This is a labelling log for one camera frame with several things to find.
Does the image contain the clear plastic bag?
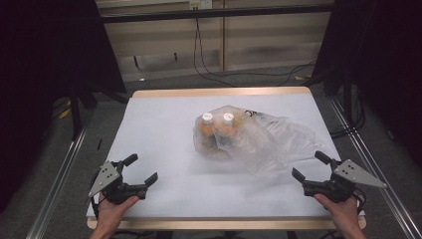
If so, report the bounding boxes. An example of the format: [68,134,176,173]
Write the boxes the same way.
[192,105,324,177]

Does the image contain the white wall socket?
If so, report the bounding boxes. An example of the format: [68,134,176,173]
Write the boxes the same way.
[188,0,213,10]

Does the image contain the white table board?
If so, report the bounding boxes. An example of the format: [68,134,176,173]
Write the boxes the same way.
[86,87,368,231]

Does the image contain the milk tea bottle white cap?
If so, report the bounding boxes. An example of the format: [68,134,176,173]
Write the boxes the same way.
[195,112,217,152]
[215,112,239,147]

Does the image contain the person's left hand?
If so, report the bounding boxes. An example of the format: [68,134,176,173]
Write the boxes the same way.
[96,193,140,231]

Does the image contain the black curtain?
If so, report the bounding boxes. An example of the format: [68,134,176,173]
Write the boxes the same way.
[0,0,127,213]
[312,0,422,167]

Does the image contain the black cable bundle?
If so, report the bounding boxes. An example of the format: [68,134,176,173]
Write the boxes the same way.
[329,84,366,139]

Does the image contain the person's right hand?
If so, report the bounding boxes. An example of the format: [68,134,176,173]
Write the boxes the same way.
[313,194,361,231]

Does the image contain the black horizontal bar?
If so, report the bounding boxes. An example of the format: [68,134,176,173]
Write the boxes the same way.
[99,3,336,24]

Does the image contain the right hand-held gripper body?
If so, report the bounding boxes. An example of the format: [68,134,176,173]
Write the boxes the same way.
[302,158,388,204]

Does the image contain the black hanging floor cable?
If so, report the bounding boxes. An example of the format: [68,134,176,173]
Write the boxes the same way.
[193,17,317,88]

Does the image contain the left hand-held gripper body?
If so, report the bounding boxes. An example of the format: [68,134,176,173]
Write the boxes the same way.
[88,159,148,205]

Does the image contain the metal floor rail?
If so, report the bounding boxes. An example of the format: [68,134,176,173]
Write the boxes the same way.
[327,96,422,239]
[25,111,96,239]

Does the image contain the black metal stand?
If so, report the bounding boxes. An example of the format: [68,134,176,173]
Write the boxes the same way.
[69,83,84,141]

